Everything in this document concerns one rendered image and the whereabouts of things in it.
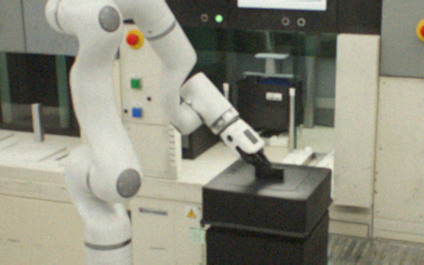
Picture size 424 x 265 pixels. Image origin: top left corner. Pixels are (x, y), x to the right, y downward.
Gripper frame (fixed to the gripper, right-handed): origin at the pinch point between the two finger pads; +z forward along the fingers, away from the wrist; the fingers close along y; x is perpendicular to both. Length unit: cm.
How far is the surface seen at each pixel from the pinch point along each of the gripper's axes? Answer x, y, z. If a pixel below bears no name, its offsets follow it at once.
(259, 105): 27, 90, -20
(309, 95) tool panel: 20, 123, -11
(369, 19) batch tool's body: -39, 39, -13
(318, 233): 1.5, 0.1, 22.5
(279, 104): 21, 90, -15
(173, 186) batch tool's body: 50, 38, -16
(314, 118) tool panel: 28, 128, -2
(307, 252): 2.6, -10.1, 23.4
